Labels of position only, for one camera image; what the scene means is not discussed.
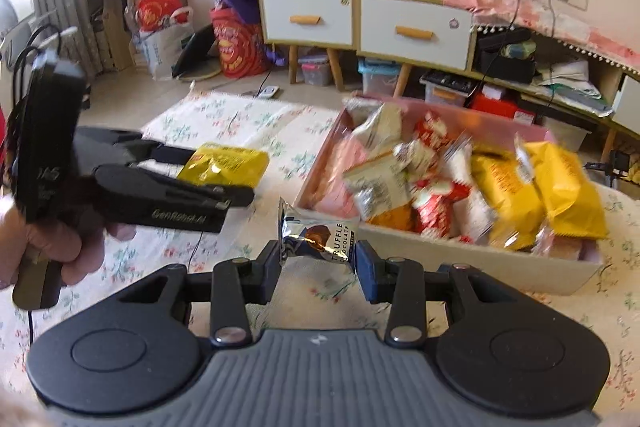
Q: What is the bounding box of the floral tablecloth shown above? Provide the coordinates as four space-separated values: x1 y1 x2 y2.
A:
1 92 639 416

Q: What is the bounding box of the blue lid storage bin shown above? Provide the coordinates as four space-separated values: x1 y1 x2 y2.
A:
358 57 401 96

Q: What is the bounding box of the pink floral cabinet cloth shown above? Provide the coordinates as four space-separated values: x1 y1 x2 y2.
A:
442 0 639 74

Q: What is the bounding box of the red round gift bag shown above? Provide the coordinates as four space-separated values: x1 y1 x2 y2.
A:
209 8 269 79

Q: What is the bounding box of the white angled drawer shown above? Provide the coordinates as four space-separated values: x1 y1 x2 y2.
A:
612 75 640 134

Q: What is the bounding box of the white middle drawer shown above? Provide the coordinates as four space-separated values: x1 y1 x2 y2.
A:
360 0 472 70

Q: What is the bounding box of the small camera on tripod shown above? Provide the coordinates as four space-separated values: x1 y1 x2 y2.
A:
585 150 630 188

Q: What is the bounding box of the white shopping bag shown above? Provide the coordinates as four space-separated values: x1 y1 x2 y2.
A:
136 0 194 81

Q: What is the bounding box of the white left drawer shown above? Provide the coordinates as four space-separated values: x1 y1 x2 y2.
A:
262 0 354 49

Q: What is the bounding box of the yellow pastry packet in box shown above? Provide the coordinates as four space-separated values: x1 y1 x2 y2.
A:
471 147 546 251

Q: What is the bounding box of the clear wrapped brown cake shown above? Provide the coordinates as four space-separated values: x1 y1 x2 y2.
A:
532 225 597 261

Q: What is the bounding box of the silver truffle chocolate packet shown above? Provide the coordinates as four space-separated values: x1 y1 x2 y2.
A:
278 199 358 265

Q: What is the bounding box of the person left hand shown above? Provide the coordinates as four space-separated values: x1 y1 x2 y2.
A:
0 196 136 289

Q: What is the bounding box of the clear storage bin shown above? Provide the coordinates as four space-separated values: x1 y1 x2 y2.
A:
542 117 590 153

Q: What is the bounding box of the pink and white snack box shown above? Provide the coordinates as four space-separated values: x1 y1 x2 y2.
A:
292 95 606 297

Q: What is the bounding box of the red box under cabinet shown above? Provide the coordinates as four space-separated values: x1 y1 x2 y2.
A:
470 93 535 124

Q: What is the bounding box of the black bag on shelf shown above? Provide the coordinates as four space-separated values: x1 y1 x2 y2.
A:
474 27 537 84

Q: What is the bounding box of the gold yellow snack packet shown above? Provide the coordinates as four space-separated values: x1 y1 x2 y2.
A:
177 143 270 188

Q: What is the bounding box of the white orange biscuit packet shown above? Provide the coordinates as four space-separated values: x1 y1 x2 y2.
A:
343 152 413 232

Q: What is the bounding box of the large yellow pastry packet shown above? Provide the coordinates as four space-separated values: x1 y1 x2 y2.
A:
514 135 608 241

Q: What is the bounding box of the red white candy packet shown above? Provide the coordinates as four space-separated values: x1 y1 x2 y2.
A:
411 176 471 239

